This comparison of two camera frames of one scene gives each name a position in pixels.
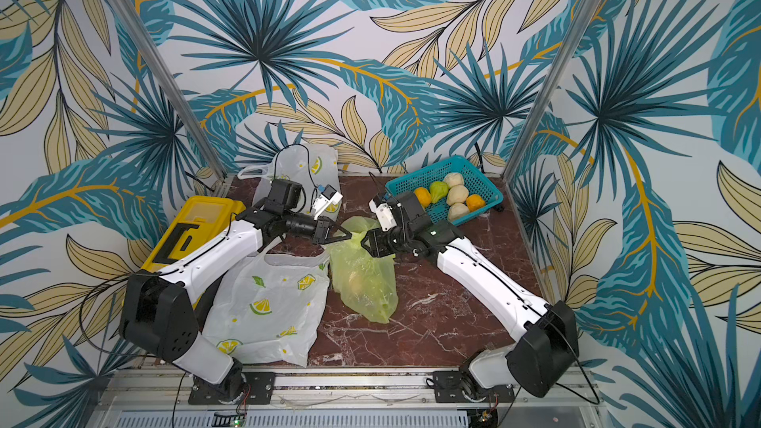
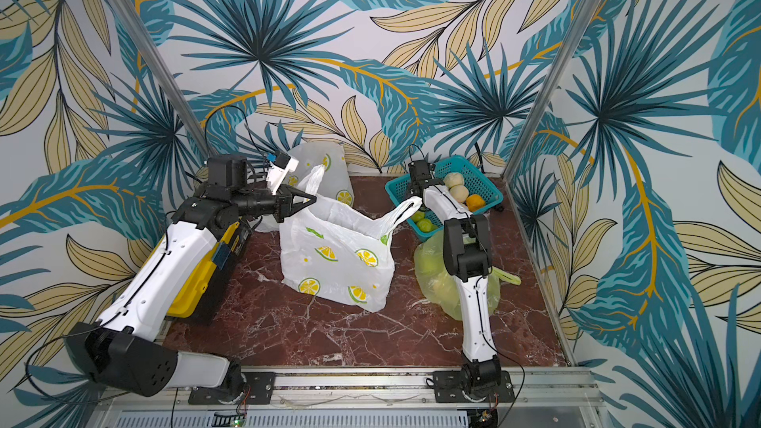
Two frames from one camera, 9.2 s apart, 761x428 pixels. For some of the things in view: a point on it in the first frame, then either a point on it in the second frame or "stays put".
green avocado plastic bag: (365, 285) to (439, 287)
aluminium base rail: (360, 399) stays put
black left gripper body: (307, 226) to (268, 203)
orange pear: (475, 202) stays put
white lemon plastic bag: (266, 308) to (339, 253)
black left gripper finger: (345, 231) to (302, 194)
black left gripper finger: (335, 240) to (287, 209)
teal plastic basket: (425, 174) stays put
